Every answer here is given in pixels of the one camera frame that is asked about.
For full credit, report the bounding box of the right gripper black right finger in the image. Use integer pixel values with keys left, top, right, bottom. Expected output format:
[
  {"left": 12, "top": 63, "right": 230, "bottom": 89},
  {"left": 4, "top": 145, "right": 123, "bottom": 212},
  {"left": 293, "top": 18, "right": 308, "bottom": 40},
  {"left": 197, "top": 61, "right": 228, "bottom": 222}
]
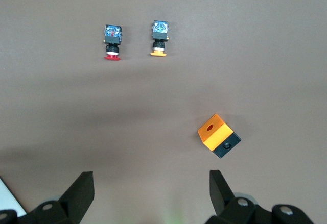
[{"left": 206, "top": 169, "right": 317, "bottom": 224}]

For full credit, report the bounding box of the red mushroom push button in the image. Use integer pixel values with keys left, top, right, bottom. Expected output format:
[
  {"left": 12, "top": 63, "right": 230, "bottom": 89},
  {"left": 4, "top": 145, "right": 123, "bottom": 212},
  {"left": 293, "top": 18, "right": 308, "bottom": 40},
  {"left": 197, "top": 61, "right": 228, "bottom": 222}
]
[{"left": 103, "top": 24, "right": 125, "bottom": 62}]

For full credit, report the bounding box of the yellow mushroom push button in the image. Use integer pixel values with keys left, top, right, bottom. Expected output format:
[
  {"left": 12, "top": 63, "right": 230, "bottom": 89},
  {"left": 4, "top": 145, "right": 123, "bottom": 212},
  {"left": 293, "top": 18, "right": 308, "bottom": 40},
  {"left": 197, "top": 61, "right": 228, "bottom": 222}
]
[{"left": 149, "top": 20, "right": 171, "bottom": 57}]

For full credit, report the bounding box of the brown paper table cover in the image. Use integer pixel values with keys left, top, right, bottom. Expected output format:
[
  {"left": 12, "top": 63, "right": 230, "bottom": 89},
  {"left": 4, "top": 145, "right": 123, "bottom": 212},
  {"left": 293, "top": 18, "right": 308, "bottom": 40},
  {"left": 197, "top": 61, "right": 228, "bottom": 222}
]
[{"left": 0, "top": 0, "right": 327, "bottom": 224}]

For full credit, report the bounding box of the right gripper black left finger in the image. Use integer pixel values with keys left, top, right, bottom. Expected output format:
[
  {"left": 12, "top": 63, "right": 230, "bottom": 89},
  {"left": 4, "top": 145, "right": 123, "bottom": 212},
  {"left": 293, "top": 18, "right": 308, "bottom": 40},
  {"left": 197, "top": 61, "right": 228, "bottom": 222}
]
[{"left": 0, "top": 171, "right": 95, "bottom": 224}]

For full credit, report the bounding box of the orange and black button box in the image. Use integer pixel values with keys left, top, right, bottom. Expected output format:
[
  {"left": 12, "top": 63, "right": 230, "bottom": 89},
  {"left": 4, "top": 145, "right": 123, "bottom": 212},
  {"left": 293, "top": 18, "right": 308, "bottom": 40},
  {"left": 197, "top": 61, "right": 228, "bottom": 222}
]
[{"left": 197, "top": 113, "right": 242, "bottom": 160}]

